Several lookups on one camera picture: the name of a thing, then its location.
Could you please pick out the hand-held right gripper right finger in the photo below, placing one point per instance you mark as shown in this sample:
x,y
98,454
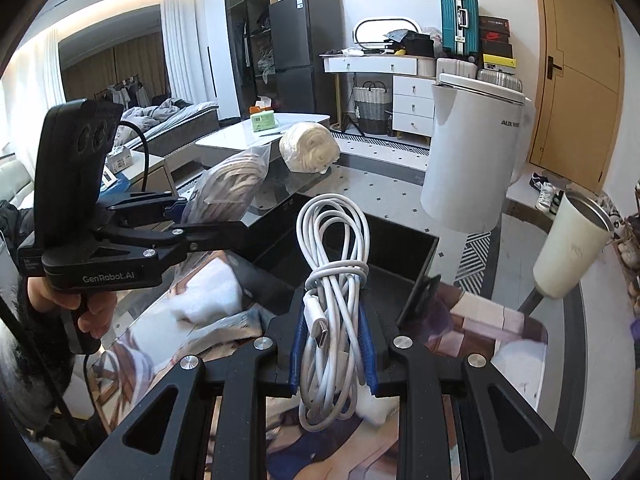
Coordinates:
x,y
369,355

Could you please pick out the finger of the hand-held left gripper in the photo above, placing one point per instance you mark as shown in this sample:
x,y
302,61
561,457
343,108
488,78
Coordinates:
x,y
220,235
179,205

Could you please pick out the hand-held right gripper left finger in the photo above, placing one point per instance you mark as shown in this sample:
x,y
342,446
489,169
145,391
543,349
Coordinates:
x,y
299,345

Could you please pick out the black cardboard box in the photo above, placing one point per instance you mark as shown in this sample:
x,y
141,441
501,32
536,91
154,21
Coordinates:
x,y
390,255

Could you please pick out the person's left forearm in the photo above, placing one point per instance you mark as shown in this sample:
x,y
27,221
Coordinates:
x,y
30,355

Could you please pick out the person's left hand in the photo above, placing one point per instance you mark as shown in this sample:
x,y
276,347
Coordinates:
x,y
50,300

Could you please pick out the grey side cabinet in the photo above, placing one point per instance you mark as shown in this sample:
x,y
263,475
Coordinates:
x,y
150,170

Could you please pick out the white sofa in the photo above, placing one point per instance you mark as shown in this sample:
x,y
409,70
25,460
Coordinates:
x,y
15,180

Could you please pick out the clothes rack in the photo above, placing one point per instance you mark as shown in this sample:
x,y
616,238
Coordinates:
x,y
122,91

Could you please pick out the bed with grey bedding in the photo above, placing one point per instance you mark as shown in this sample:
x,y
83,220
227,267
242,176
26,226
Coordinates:
x,y
170,120

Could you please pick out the white coffee table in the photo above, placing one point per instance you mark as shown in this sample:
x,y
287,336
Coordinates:
x,y
235,135

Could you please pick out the green tissue box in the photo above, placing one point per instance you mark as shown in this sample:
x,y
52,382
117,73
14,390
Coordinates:
x,y
262,121

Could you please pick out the printed desk mat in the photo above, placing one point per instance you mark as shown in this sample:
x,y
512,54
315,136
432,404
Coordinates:
x,y
480,312

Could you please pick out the white curtain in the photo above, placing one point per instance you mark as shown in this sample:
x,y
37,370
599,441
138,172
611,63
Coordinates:
x,y
182,40

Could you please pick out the wicker basket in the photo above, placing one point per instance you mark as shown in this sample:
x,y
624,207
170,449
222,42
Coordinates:
x,y
372,107

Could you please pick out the glass door wardrobe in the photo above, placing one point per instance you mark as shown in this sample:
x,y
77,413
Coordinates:
x,y
240,10

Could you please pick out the black fridge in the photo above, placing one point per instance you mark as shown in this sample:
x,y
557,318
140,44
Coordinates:
x,y
300,35

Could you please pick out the white cylindrical appliance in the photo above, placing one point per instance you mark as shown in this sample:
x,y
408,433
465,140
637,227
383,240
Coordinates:
x,y
470,160

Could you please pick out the cream tumbler cup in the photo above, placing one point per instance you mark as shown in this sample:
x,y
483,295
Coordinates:
x,y
565,250

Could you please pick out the white dresser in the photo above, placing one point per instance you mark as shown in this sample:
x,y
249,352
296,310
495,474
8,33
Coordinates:
x,y
410,95

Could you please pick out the black white sneaker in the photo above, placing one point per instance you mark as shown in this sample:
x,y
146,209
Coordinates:
x,y
550,199
539,181

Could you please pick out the oval white mirror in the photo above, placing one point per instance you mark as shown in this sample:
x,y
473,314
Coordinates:
x,y
385,30

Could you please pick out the black bag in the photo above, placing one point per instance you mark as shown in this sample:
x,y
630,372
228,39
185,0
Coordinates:
x,y
419,45

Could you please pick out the silver suitcase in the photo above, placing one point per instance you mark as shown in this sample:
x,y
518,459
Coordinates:
x,y
500,80

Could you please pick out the black yellow shoe box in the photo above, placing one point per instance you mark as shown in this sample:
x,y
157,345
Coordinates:
x,y
497,57

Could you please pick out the teal suitcase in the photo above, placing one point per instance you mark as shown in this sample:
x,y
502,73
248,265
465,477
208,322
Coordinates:
x,y
459,15

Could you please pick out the black red shoe box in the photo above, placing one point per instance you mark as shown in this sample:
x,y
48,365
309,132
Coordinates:
x,y
495,29

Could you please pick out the wooden door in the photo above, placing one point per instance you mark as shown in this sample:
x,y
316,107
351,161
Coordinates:
x,y
575,60

